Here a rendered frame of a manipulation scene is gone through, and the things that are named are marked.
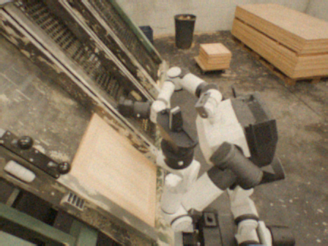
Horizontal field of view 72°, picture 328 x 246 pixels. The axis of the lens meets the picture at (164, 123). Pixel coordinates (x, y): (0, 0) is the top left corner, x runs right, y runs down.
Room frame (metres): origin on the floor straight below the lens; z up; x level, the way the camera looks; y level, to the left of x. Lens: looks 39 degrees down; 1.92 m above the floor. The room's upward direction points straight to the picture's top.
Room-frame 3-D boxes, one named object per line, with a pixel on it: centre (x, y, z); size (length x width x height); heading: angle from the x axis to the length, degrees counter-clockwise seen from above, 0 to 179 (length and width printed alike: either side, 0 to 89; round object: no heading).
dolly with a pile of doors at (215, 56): (4.10, -0.88, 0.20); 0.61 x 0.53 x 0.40; 11
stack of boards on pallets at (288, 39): (4.70, -2.40, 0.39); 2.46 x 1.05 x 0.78; 11
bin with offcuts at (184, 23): (5.33, -0.45, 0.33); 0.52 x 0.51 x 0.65; 11
